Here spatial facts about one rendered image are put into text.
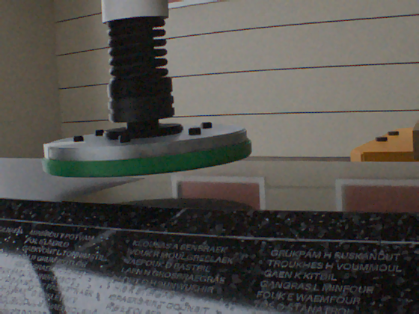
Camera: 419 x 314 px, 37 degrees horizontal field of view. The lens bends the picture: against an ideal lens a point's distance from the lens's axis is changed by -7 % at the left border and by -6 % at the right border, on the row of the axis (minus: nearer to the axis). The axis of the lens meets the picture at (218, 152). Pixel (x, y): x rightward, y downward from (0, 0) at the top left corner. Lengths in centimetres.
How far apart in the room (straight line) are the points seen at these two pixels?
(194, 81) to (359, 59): 217
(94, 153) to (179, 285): 15
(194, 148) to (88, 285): 16
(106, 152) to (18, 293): 16
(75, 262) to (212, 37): 735
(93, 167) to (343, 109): 660
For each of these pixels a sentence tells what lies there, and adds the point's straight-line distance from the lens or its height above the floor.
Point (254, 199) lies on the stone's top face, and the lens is 59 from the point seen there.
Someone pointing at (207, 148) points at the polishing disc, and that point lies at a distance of 60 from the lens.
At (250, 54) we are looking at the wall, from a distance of 763.
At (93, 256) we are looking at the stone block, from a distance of 60.
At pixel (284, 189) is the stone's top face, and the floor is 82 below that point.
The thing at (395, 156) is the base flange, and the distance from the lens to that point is 122.
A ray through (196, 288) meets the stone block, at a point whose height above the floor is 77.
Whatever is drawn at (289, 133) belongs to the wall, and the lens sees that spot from 745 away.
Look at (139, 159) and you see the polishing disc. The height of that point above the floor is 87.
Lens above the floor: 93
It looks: 6 degrees down
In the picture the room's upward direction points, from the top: 4 degrees counter-clockwise
